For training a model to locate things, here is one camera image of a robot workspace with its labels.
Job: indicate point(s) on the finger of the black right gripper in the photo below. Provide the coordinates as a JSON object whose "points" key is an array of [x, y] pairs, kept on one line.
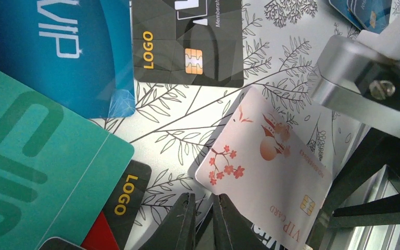
{"points": [[385, 211], [365, 179]]}

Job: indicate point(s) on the black logo card with chip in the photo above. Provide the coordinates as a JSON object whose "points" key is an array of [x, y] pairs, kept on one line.
{"points": [[188, 42]]}

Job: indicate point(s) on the teal card in pile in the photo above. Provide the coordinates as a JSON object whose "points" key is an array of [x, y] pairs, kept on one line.
{"points": [[57, 169]]}

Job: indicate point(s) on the white floral VIP card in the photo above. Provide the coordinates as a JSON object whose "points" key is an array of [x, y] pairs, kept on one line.
{"points": [[269, 174]]}

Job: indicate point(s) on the floral patterned table mat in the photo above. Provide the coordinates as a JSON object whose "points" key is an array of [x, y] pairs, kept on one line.
{"points": [[174, 125]]}

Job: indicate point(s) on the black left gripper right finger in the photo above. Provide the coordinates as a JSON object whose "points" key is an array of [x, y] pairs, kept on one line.
{"points": [[232, 230]]}

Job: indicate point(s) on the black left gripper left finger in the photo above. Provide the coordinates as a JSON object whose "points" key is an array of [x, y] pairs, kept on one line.
{"points": [[177, 230]]}

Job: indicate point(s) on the blue card right pile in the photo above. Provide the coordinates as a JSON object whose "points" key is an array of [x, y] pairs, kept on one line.
{"points": [[77, 53]]}

